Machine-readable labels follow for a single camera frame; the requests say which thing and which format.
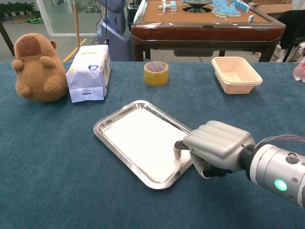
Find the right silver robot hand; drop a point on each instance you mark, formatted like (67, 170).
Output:
(219, 143)

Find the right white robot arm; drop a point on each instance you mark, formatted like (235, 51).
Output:
(274, 167)

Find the silver metal tray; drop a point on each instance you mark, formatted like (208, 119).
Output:
(102, 128)

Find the beige plastic food container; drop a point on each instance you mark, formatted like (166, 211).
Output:
(238, 88)

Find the yellow tape roll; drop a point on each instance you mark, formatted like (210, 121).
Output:
(156, 80)

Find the plastic bottle pink drink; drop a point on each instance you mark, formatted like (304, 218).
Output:
(300, 72)

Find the brown mahjong table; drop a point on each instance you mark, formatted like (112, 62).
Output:
(202, 31)

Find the blue white mahjong tile pile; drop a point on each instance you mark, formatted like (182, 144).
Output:
(224, 10)

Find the blue white mahjong tile row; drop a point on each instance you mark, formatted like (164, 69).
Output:
(241, 6)

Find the black garment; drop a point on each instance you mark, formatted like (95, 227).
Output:
(291, 23)

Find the white paper bag package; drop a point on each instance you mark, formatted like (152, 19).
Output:
(88, 78)

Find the blue felt table cover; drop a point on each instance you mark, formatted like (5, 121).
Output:
(47, 155)

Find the wooden pole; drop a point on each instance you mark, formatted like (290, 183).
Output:
(76, 23)

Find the brown capybara plush toy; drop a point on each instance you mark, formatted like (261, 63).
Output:
(38, 71)

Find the glass partition door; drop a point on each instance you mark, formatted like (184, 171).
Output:
(64, 16)

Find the green cloth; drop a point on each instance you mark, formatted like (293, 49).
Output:
(34, 19)

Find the green potted plants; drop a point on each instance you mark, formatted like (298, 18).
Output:
(16, 8)

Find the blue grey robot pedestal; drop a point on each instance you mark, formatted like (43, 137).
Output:
(114, 31)

